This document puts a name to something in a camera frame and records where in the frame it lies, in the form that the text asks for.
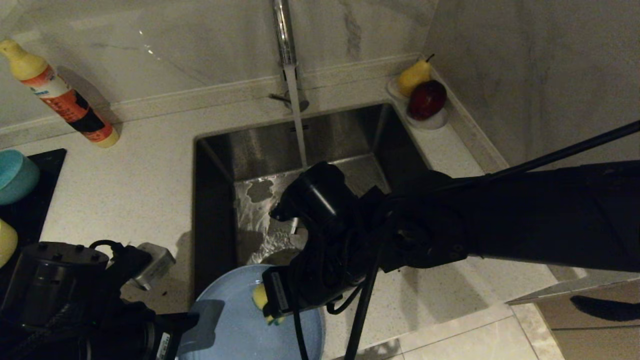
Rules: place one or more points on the black induction cooktop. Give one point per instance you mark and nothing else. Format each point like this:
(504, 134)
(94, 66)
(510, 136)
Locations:
(30, 215)

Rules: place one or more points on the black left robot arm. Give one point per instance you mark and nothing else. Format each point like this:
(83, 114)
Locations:
(50, 300)

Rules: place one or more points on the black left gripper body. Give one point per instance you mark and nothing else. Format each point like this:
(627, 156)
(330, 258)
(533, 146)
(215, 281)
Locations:
(147, 337)

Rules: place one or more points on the dark red apple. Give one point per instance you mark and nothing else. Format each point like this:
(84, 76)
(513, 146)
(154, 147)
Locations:
(428, 100)

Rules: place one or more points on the yellow plastic bowl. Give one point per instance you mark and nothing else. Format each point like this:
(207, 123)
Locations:
(6, 242)

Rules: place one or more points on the stainless steel sink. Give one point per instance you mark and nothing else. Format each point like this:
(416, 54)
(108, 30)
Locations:
(260, 145)

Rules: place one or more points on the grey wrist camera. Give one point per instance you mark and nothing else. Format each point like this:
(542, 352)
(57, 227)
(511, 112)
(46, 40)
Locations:
(294, 226)
(155, 265)

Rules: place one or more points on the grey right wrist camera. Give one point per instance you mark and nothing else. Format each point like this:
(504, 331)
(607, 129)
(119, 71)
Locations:
(294, 226)

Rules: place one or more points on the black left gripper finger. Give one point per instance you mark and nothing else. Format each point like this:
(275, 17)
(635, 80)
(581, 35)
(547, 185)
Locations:
(184, 321)

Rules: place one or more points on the light blue plate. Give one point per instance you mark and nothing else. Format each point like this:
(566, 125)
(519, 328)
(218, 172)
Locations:
(240, 335)

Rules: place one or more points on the yellow sponge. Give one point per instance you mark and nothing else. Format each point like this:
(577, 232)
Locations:
(260, 297)

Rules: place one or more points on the teal plastic bowl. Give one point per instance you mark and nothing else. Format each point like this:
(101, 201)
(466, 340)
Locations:
(15, 180)

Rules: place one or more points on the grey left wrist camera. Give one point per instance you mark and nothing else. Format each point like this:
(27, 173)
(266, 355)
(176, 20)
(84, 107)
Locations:
(155, 265)

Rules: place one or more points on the white fruit dish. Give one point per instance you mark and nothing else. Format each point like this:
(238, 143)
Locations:
(431, 125)

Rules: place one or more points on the yellow pear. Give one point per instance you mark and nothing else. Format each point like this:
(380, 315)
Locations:
(413, 78)

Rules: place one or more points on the orange-label dish soap bottle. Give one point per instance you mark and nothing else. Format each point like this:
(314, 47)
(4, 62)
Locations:
(70, 107)

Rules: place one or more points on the chrome faucet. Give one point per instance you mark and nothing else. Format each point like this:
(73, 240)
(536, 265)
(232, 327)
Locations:
(284, 35)

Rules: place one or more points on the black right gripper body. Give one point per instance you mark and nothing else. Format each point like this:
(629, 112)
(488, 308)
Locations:
(320, 280)

